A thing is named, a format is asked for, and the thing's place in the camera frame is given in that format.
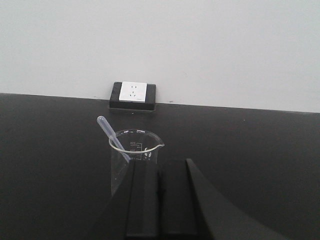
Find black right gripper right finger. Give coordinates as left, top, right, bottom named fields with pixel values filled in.
left=160, top=158, right=286, bottom=240

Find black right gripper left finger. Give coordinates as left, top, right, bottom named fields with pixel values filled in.
left=87, top=160, right=160, bottom=240

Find glass beaker with pipette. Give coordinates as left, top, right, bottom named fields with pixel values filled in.
left=109, top=129, right=165, bottom=195

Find clear plastic pipette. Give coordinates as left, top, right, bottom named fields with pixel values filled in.
left=97, top=116, right=130, bottom=163

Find white socket on black box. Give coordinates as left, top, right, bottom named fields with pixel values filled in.
left=109, top=81, right=157, bottom=111

